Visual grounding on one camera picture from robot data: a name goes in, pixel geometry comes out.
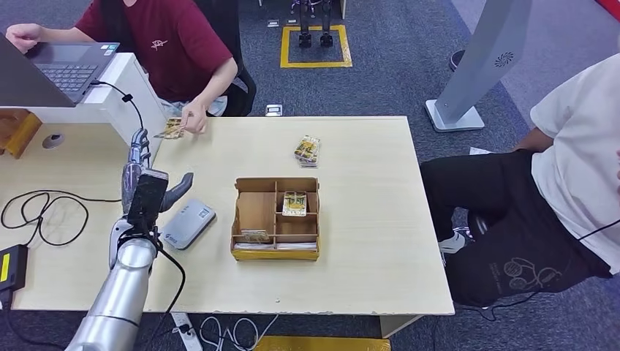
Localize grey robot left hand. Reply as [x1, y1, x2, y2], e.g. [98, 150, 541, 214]
[121, 127, 194, 219]

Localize person's right hand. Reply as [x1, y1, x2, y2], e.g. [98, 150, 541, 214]
[5, 23, 45, 54]

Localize person's left hand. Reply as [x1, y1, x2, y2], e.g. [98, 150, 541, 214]
[180, 98, 210, 135]

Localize yellow ID card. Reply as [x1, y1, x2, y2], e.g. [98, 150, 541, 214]
[154, 117, 187, 140]

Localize grey card reader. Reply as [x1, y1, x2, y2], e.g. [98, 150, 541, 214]
[161, 198, 217, 251]

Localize person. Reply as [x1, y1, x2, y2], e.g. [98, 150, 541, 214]
[419, 53, 620, 309]
[5, 0, 239, 135]

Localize stack of yellow key cards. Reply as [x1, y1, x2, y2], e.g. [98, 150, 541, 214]
[292, 135, 322, 169]

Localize yellow room key card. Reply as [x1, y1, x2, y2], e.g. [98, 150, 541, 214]
[282, 190, 308, 217]

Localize black office chair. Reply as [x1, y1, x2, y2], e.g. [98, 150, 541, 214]
[193, 0, 257, 117]

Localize dark grey laptop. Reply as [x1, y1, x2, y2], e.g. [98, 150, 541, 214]
[0, 31, 121, 108]

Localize white desk riser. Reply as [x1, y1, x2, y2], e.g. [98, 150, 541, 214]
[0, 52, 168, 161]

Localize wooden crate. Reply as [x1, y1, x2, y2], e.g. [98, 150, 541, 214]
[0, 108, 44, 160]

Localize wooden compartment tray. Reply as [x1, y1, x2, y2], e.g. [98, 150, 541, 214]
[230, 176, 321, 263]

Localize black robot legs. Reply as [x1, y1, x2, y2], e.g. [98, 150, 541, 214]
[290, 0, 335, 48]

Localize black power adapter yellow label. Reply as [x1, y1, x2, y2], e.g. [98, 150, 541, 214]
[0, 244, 29, 293]

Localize white power strip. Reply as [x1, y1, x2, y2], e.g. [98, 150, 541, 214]
[170, 312, 203, 351]

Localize yellow floor strip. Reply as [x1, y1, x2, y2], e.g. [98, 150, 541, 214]
[254, 335, 391, 351]

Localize white and black shoe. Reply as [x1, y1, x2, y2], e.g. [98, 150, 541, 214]
[438, 226, 489, 266]

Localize grey kiosk stand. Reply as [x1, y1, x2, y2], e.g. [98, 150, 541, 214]
[425, 0, 534, 133]

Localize white table leg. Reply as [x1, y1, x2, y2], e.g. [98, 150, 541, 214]
[379, 314, 423, 339]

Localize red floor strip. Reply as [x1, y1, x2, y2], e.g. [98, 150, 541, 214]
[594, 0, 620, 21]

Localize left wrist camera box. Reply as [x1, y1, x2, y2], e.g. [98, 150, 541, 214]
[126, 168, 170, 236]

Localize black laptop power cable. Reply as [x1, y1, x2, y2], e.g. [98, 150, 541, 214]
[0, 80, 146, 247]

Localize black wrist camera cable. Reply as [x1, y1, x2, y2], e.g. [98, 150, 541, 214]
[145, 232, 187, 351]

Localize black adapter cord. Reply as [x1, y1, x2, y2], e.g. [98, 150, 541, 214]
[0, 290, 74, 351]

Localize white cables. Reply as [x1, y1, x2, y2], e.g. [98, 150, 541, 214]
[199, 314, 281, 351]

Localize black floor cable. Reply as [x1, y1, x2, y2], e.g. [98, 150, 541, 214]
[455, 290, 543, 323]

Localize thin black cord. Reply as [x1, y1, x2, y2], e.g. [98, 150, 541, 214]
[578, 219, 620, 242]

